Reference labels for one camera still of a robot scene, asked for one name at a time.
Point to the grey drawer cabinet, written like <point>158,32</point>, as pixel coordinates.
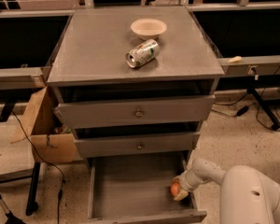
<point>91,65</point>

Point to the grey middle drawer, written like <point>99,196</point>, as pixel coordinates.
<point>136,144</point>

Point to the black table leg left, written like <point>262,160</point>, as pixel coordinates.
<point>32,204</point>

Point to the grey top drawer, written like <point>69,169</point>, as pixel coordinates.
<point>136,112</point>

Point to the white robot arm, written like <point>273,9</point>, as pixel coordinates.
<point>247,196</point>

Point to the crushed silver soda can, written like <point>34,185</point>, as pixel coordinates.
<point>142,54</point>

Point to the beige bowl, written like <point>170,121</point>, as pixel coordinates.
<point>148,28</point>

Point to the small beige foam piece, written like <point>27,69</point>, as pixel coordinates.
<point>235,59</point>

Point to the orange fruit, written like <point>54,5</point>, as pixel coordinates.
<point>175,188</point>

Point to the grey open bottom drawer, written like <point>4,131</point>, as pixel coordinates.
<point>135,189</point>

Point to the black tripod leg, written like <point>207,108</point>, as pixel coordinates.
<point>11,219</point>

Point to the brown cardboard box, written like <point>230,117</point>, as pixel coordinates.
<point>40,125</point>

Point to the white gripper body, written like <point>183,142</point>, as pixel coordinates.
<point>187,183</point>

